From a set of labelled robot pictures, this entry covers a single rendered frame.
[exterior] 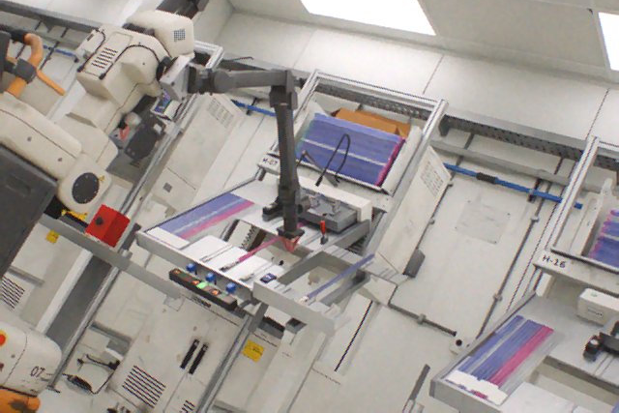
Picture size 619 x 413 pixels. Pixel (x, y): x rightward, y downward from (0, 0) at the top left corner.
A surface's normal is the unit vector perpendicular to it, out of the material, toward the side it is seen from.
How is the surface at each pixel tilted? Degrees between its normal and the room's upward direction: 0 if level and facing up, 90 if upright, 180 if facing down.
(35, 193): 90
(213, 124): 90
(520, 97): 90
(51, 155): 90
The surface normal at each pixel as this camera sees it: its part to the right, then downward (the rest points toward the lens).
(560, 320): 0.03, -0.92
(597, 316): -0.65, 0.28
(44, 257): -0.44, -0.44
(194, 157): 0.76, 0.27
